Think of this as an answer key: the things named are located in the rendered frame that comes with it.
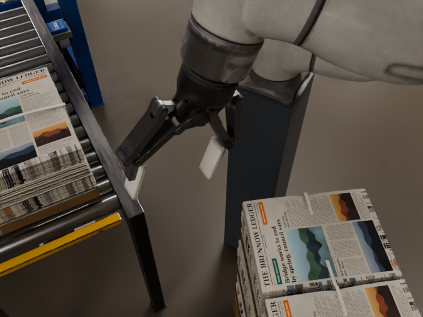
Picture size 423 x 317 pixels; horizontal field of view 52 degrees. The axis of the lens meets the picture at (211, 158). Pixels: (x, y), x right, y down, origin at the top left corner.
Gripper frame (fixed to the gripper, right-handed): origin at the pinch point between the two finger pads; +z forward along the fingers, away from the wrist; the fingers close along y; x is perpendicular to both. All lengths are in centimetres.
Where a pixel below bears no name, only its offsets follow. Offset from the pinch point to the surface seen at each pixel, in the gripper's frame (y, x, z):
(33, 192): -5, 42, 49
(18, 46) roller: 17, 129, 59
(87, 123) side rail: 23, 72, 54
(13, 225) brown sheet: -10, 43, 62
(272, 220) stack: 49, 6, 39
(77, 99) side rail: 25, 85, 54
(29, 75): 5, 77, 36
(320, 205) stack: 63, 2, 34
